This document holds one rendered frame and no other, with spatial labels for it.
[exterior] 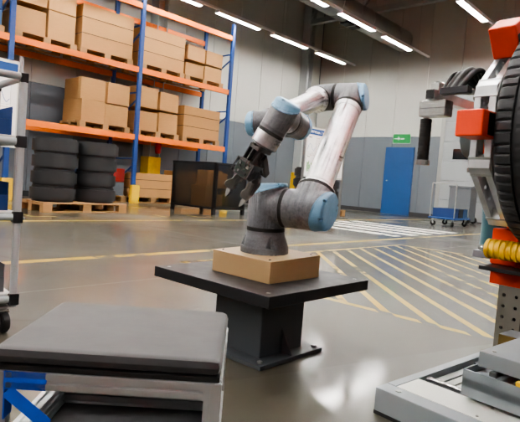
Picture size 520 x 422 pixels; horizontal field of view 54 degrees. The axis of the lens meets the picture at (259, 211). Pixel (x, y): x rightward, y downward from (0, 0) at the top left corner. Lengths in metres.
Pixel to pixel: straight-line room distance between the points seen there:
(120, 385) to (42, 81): 11.38
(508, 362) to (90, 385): 1.10
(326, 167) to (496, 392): 0.95
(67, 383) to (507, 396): 1.13
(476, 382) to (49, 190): 7.11
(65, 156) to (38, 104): 4.07
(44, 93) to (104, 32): 1.86
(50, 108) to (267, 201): 10.48
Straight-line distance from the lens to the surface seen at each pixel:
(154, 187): 12.13
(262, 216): 1.94
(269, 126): 1.65
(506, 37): 1.63
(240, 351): 2.01
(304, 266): 1.97
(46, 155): 8.10
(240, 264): 1.92
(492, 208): 1.67
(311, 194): 1.88
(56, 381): 1.00
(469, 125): 1.46
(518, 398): 1.60
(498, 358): 1.62
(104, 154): 8.45
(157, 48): 12.36
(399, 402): 1.60
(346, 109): 2.18
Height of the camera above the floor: 0.65
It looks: 3 degrees down
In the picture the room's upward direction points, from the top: 4 degrees clockwise
